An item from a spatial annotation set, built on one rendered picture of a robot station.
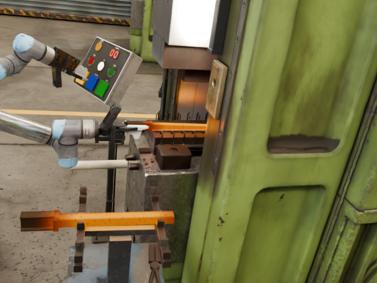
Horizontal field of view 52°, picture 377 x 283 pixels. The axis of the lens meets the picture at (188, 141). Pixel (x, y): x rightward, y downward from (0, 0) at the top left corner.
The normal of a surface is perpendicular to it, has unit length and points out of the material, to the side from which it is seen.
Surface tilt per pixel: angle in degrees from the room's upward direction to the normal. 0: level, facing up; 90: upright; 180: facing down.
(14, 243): 0
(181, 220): 90
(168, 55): 90
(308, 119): 89
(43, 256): 0
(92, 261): 0
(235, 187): 90
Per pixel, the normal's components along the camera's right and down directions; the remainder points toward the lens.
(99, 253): 0.13, -0.89
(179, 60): 0.28, 0.45
